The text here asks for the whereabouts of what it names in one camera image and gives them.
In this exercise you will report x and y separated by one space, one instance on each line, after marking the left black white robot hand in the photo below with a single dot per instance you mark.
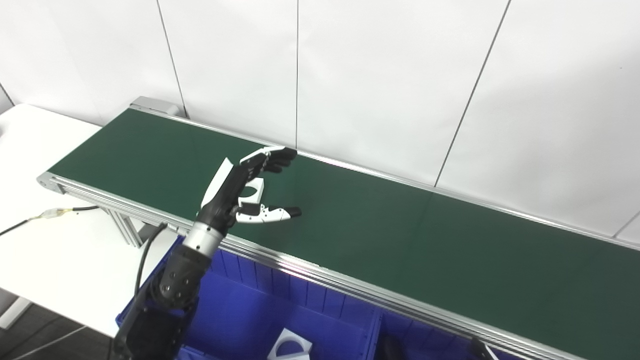
225 192

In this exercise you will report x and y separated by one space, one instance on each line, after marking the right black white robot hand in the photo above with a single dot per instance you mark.
484 351

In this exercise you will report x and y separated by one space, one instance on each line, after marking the white square part round hole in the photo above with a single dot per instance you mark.
290 347
254 192

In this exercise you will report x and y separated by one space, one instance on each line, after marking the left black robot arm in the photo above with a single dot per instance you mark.
175 285

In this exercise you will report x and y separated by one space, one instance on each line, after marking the blue plastic bin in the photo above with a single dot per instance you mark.
260 315
425 345

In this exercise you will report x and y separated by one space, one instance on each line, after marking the black plastic part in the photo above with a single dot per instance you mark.
392 350

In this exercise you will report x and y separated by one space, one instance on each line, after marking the aluminium conveyor support leg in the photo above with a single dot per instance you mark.
131 230

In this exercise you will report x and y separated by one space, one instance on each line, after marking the green conveyor belt aluminium frame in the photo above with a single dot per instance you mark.
400 235

